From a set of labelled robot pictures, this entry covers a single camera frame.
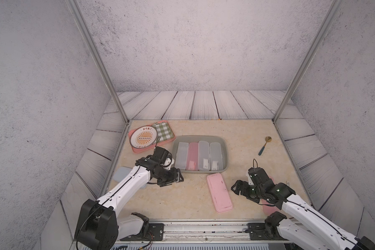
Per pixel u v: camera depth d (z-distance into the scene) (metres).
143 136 1.11
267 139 1.08
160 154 0.66
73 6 0.70
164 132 1.13
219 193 0.82
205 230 0.74
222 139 1.07
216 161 0.97
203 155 0.99
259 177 0.61
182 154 0.99
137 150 1.04
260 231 0.73
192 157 0.96
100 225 0.40
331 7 0.71
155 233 0.73
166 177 0.71
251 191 0.67
